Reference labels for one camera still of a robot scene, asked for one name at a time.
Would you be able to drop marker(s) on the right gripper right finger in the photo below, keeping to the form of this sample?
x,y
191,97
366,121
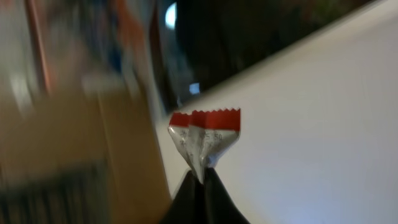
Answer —
x,y
220,209

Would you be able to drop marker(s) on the red coffee stick sachet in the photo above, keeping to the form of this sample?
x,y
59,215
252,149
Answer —
x,y
202,137

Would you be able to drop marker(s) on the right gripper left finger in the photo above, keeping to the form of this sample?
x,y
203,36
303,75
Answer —
x,y
188,205

